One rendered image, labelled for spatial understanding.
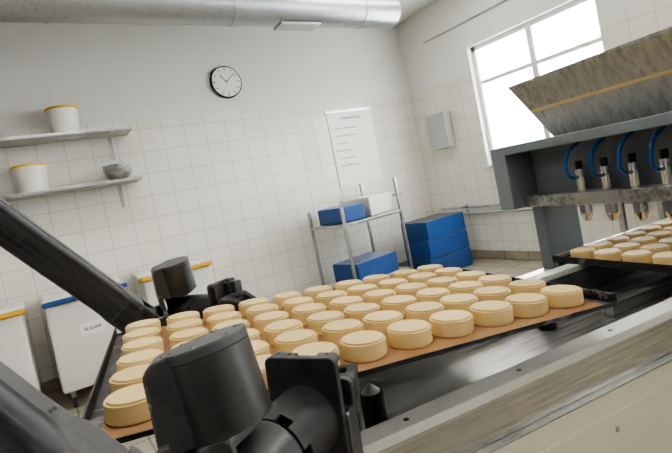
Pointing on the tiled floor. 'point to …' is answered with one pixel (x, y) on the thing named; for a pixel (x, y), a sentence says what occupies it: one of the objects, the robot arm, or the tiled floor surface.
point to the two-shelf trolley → (368, 232)
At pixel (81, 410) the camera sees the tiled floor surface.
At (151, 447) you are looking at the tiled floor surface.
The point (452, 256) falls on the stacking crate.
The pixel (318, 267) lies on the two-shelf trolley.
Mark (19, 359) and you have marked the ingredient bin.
